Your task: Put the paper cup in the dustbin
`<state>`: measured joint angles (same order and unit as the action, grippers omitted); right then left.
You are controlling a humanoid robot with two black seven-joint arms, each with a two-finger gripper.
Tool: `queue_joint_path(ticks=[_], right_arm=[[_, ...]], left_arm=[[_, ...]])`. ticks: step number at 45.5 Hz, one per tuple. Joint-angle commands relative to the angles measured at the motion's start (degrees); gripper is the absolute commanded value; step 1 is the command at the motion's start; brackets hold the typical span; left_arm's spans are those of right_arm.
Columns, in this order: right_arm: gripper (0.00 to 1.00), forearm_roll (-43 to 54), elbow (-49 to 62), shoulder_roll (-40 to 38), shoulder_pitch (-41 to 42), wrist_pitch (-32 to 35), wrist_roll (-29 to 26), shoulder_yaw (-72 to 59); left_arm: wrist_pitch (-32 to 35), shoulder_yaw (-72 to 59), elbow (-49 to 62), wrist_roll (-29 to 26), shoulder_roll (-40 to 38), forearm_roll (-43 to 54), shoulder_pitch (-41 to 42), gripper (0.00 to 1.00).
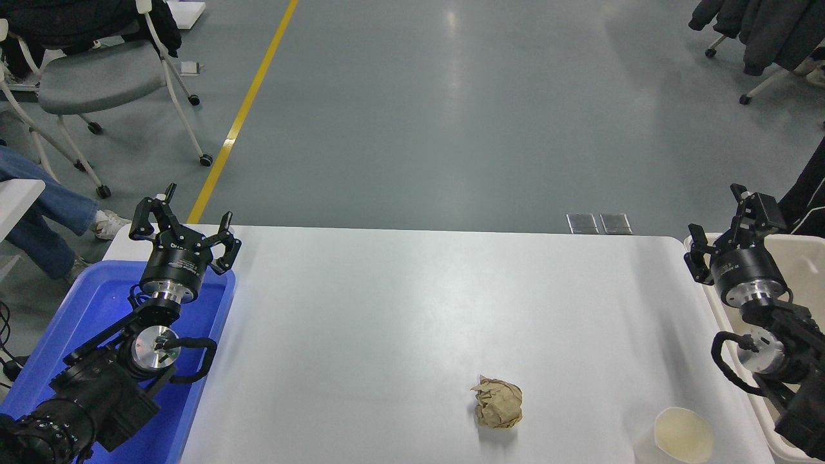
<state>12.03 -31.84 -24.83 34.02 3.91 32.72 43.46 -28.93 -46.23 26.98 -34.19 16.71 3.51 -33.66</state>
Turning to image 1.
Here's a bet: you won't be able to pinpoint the crumpled tan paper ball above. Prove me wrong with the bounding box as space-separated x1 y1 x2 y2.
471 376 523 430

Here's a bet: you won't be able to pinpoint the grey seat white frame chair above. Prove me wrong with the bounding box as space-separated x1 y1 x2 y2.
0 0 213 199

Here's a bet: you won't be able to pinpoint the black jacket on chair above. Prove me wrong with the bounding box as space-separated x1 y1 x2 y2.
0 0 182 78

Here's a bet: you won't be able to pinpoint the white paper cup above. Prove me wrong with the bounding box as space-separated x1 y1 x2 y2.
637 407 715 464

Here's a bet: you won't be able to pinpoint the large pale plastic bin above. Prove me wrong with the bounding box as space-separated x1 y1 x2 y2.
683 233 825 464

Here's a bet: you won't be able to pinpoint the white frame wheeled chair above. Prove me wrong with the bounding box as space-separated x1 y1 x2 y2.
704 35 825 105

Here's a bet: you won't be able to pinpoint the white flat board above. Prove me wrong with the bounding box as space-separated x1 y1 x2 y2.
166 0 207 30

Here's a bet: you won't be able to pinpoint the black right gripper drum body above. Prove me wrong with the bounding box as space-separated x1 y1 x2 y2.
712 248 788 304

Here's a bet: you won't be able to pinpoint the small white side table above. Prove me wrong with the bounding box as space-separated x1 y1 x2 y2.
0 179 46 242

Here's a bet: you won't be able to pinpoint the blue plastic tray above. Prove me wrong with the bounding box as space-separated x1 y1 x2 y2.
0 260 237 464

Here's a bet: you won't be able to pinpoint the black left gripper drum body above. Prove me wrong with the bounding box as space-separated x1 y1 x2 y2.
140 226 215 291

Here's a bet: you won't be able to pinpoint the dark coats on chair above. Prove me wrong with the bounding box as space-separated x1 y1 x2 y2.
688 0 825 77

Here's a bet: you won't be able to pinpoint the black floor cable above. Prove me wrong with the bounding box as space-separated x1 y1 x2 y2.
0 302 30 387

